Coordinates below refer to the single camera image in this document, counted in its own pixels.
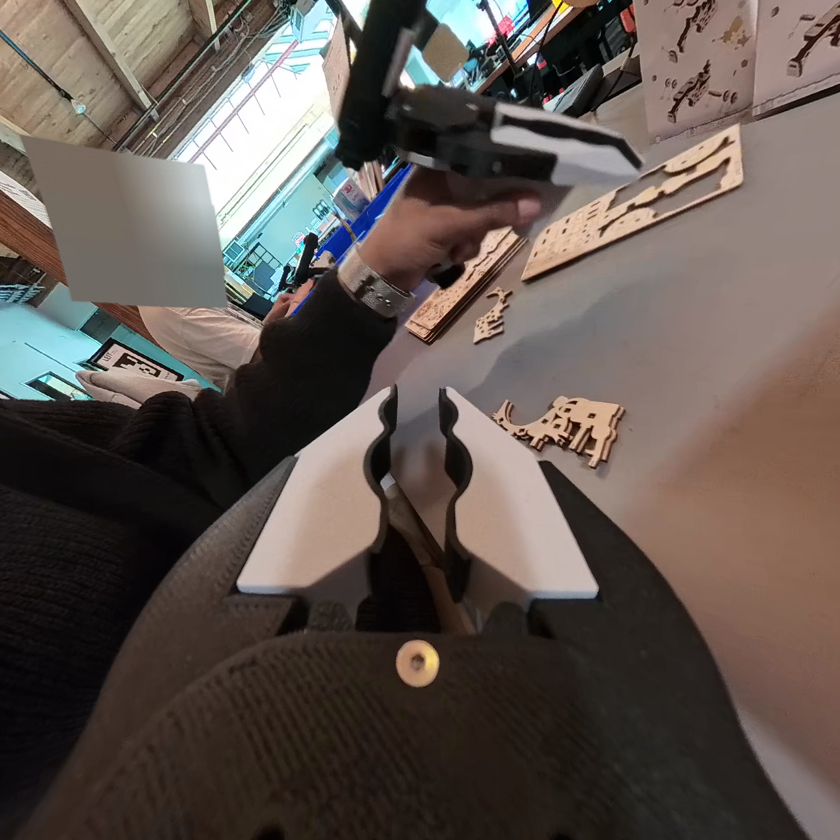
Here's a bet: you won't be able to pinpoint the blue plastic bin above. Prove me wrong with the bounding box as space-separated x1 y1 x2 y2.
328 164 416 263

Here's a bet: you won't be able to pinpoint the folded white instruction booklet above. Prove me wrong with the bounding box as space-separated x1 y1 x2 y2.
633 0 840 144

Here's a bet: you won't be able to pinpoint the colourful cardboard box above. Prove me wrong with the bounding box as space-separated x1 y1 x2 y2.
331 180 370 217

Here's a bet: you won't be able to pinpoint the silver mesh wristwatch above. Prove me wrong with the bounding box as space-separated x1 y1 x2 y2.
336 246 416 319

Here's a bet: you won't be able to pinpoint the small curved wooden puzzle piece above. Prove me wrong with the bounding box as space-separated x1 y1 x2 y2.
472 287 514 345

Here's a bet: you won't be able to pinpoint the wooden puzzle sheet with cutouts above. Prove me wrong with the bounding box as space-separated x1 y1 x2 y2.
521 123 744 283

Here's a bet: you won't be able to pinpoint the person's left hand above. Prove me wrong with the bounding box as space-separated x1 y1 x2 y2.
364 174 542 290

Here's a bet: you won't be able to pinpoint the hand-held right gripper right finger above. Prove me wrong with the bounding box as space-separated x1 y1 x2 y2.
438 386 601 605

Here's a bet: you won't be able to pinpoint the grey jacket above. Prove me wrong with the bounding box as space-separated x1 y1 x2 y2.
75 367 204 409

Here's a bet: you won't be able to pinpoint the grey desk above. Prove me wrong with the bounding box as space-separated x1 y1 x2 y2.
357 92 840 840

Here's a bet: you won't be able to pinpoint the person's left forearm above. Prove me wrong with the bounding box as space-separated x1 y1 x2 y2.
217 266 398 490

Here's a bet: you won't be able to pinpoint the stack of wooden puzzle sheets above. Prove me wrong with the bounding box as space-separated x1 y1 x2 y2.
405 226 529 344

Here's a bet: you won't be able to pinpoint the person's beige trousers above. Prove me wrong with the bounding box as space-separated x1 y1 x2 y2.
384 476 473 634

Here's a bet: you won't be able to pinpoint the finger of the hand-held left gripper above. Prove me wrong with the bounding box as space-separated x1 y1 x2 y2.
553 156 642 189
491 105 645 172

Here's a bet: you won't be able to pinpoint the wooden elephant puzzle model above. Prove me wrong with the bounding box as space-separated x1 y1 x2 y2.
492 395 626 469

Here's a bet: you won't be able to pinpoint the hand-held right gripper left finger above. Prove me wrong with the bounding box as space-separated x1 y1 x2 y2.
235 385 401 603

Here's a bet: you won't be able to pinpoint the person's black sweater torso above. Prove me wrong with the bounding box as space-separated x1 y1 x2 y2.
0 390 296 840

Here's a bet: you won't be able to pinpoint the framed marker poster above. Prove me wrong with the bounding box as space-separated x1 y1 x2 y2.
88 339 185 383

